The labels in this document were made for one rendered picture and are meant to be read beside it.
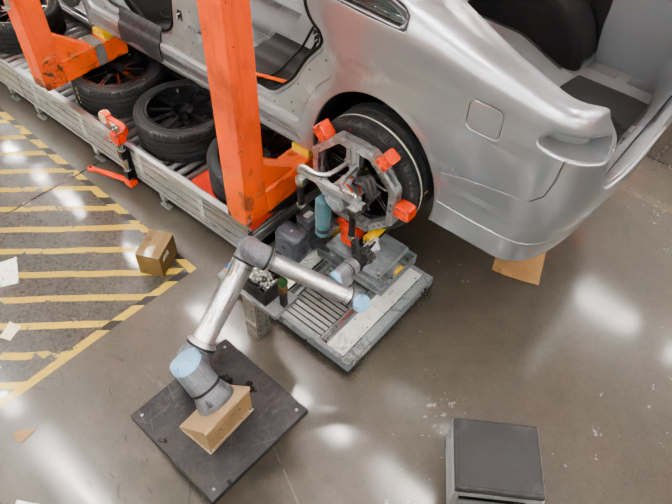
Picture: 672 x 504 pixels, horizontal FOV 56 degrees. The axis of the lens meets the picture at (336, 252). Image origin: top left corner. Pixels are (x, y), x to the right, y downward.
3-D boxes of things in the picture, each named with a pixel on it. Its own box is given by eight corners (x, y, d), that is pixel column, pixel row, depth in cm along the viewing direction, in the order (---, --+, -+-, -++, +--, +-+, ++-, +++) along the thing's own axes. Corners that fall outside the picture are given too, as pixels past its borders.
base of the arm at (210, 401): (212, 417, 279) (199, 400, 276) (193, 415, 293) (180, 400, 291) (240, 387, 290) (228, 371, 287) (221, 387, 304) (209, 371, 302)
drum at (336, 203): (369, 195, 332) (370, 175, 321) (343, 217, 321) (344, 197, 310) (348, 183, 337) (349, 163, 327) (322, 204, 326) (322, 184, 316)
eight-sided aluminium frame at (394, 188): (395, 240, 338) (406, 163, 297) (388, 246, 335) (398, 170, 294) (319, 193, 361) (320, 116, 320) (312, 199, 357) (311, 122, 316)
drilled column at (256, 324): (270, 329, 367) (266, 285, 336) (258, 340, 362) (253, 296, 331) (258, 320, 372) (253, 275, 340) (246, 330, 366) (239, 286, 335)
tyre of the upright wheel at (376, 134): (404, 225, 368) (461, 168, 312) (379, 248, 356) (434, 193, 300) (327, 145, 372) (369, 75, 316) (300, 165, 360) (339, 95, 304)
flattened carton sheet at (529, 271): (551, 227, 427) (553, 224, 424) (537, 286, 394) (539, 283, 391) (508, 215, 434) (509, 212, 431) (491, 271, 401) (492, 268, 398)
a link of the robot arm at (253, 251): (249, 237, 282) (376, 297, 301) (246, 234, 294) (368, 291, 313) (237, 260, 282) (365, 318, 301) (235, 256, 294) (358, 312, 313)
